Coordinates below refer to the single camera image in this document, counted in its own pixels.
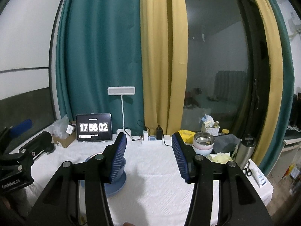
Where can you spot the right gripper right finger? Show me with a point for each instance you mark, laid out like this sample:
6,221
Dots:
184,155

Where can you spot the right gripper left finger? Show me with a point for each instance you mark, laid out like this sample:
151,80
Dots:
113,154

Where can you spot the blue plate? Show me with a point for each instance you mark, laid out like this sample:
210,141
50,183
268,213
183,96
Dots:
115,187

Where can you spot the large blue bowl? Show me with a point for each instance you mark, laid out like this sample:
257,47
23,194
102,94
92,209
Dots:
118,174

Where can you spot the yellow wipes packet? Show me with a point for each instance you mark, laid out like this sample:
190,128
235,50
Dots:
187,136

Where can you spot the tablet showing clock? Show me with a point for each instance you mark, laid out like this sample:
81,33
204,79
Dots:
94,127

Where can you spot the black power adapter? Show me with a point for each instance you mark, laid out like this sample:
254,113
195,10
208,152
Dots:
159,133

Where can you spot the pale yellow tissue pack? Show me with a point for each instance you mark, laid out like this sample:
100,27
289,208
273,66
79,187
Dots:
221,158

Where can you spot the white perforated basket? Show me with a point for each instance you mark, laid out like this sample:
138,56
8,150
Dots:
209,125

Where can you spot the white charger plug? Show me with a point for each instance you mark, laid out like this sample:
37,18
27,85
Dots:
146,134

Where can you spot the grey cloth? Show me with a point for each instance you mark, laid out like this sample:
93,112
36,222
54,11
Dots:
225,143

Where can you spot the white tablecloth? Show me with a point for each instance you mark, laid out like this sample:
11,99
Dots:
154,193

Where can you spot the cardboard box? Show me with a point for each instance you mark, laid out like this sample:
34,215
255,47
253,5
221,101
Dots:
64,142

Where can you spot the small white box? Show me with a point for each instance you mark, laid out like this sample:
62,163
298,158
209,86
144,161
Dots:
70,129

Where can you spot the black scissors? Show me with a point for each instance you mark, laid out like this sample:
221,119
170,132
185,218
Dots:
247,170

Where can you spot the white desk lamp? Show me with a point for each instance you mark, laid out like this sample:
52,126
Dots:
121,91

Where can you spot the white tube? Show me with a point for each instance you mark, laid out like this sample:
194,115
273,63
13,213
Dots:
258,176

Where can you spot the teal curtain right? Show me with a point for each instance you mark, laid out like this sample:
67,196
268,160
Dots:
288,79

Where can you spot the teal curtain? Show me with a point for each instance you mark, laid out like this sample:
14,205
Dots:
288,79
98,46

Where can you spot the teal curtain left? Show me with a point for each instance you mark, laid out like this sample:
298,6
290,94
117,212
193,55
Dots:
98,46

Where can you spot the yellow curtain left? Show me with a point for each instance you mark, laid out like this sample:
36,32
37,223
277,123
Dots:
164,47

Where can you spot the yellow curtain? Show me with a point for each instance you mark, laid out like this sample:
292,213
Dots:
275,75
164,47

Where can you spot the yellow curtain right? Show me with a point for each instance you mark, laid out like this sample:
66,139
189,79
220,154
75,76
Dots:
275,75

